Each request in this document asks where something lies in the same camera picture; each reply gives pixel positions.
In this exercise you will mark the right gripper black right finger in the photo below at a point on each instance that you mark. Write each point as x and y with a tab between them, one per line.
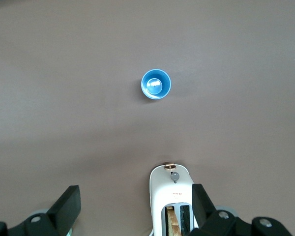
204	211

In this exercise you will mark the brown toast slice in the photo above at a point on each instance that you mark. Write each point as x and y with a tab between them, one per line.
173	221

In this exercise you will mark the white two-slot toaster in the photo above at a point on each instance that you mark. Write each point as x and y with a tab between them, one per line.
169	191

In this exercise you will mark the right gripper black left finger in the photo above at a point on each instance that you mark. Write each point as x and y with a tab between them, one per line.
64	209

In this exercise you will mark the blue plastic cup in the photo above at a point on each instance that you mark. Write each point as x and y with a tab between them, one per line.
156	84

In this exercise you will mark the brown table cover mat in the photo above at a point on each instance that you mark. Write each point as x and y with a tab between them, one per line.
64	98

